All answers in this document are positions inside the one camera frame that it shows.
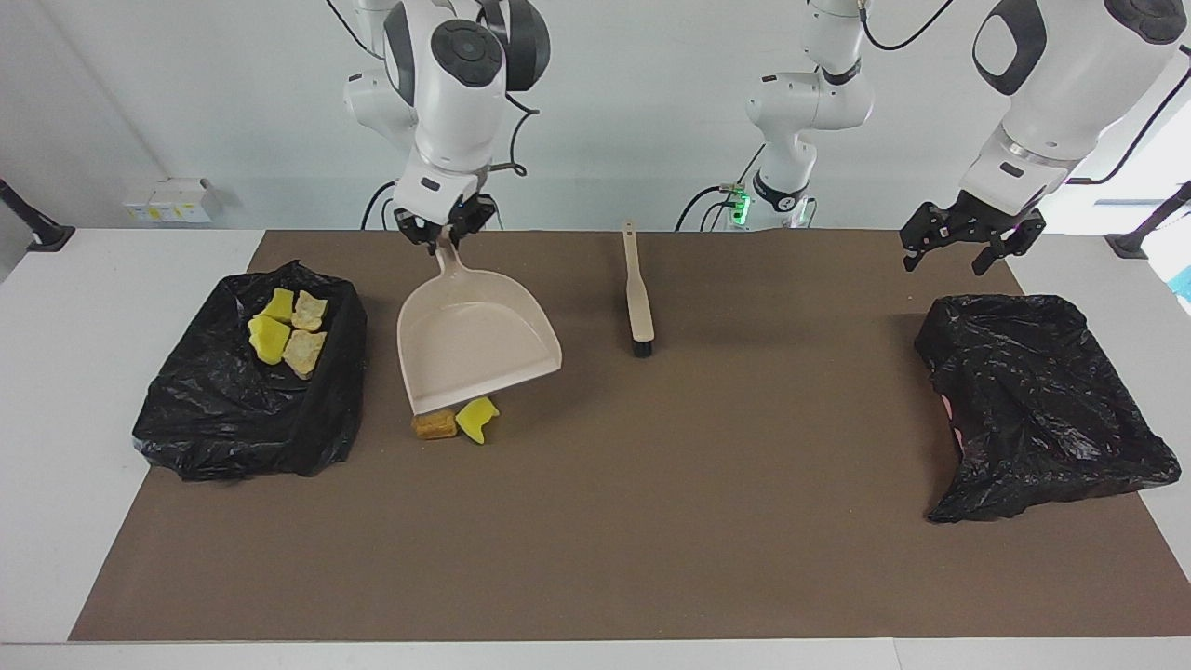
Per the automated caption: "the black trash bag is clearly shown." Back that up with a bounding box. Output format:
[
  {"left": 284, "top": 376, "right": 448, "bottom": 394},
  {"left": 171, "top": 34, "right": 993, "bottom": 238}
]
[
  {"left": 914, "top": 293, "right": 1183, "bottom": 524},
  {"left": 131, "top": 260, "right": 369, "bottom": 482}
]

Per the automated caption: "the yellow green sponge piece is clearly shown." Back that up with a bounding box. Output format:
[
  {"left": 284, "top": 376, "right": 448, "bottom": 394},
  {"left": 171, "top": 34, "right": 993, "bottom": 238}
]
[
  {"left": 247, "top": 315, "right": 292, "bottom": 367},
  {"left": 454, "top": 397, "right": 501, "bottom": 446}
]

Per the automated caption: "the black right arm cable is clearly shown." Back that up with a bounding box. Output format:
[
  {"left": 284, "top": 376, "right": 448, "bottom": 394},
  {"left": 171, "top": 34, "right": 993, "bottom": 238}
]
[{"left": 326, "top": 0, "right": 542, "bottom": 178}]

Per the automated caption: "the black right base cable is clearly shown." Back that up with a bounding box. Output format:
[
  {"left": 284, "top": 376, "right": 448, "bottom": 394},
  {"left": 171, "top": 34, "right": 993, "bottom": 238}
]
[{"left": 360, "top": 180, "right": 401, "bottom": 231}]

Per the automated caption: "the beige plastic dustpan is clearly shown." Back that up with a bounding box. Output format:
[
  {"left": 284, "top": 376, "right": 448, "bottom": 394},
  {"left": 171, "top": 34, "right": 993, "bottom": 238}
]
[{"left": 396, "top": 226, "right": 564, "bottom": 417}]

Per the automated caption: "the black left base cable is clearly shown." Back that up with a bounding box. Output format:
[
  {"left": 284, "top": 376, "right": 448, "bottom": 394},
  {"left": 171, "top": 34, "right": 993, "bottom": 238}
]
[{"left": 675, "top": 144, "right": 766, "bottom": 231}]

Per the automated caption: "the croissant bread piece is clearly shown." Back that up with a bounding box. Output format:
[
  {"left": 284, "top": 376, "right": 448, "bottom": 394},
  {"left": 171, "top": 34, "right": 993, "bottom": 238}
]
[
  {"left": 282, "top": 329, "right": 328, "bottom": 381},
  {"left": 290, "top": 289, "right": 329, "bottom": 333}
]

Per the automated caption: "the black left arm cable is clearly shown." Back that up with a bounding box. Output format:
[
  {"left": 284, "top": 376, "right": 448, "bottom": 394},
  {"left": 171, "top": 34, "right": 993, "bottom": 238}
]
[{"left": 861, "top": 0, "right": 1191, "bottom": 187}]

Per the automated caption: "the beige hand brush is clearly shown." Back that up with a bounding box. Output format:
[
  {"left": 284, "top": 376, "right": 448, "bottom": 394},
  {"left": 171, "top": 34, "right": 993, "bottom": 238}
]
[{"left": 622, "top": 221, "right": 656, "bottom": 358}]

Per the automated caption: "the white power strip box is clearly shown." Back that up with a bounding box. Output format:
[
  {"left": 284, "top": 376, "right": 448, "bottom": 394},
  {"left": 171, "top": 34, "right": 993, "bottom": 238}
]
[{"left": 124, "top": 179, "right": 222, "bottom": 224}]

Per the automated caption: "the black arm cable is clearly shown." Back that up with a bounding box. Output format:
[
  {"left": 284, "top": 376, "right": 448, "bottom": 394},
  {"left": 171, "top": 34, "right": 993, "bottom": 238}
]
[
  {"left": 326, "top": 0, "right": 542, "bottom": 178},
  {"left": 861, "top": 0, "right": 1191, "bottom": 187}
]

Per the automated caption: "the brown table mat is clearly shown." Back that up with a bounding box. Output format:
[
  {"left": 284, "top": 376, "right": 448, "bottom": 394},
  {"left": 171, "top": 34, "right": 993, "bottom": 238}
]
[{"left": 68, "top": 230, "right": 1191, "bottom": 643}]

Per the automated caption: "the black base cable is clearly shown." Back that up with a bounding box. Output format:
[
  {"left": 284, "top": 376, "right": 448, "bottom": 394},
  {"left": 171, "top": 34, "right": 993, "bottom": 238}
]
[
  {"left": 360, "top": 180, "right": 401, "bottom": 231},
  {"left": 675, "top": 144, "right": 766, "bottom": 231}
]

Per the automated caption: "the brown round bun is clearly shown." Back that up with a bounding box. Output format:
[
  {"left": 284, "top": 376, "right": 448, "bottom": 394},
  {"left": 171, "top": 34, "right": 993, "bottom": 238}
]
[{"left": 410, "top": 409, "right": 460, "bottom": 441}]

